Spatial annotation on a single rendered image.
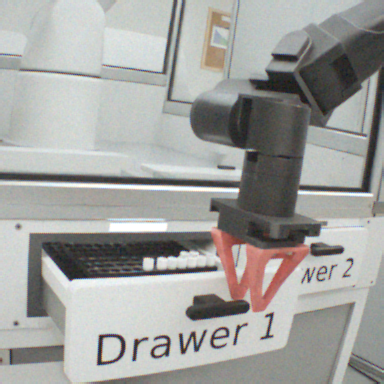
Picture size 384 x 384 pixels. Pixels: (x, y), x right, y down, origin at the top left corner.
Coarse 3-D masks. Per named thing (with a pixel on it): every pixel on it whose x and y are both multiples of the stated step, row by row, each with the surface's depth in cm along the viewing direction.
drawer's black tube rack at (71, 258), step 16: (64, 256) 70; (80, 256) 63; (96, 256) 63; (112, 256) 64; (128, 256) 65; (144, 256) 66; (160, 256) 67; (176, 256) 68; (64, 272) 64; (80, 272) 65
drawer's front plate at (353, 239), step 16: (320, 240) 82; (336, 240) 85; (352, 240) 87; (240, 256) 75; (336, 256) 86; (352, 256) 88; (304, 272) 82; (336, 272) 87; (352, 272) 89; (304, 288) 83; (320, 288) 85; (336, 288) 88
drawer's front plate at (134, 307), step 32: (96, 288) 46; (128, 288) 48; (160, 288) 50; (192, 288) 52; (224, 288) 54; (288, 288) 60; (96, 320) 47; (128, 320) 49; (160, 320) 51; (224, 320) 55; (256, 320) 58; (288, 320) 61; (64, 352) 48; (96, 352) 48; (128, 352) 50; (160, 352) 52; (192, 352) 54; (224, 352) 57; (256, 352) 60
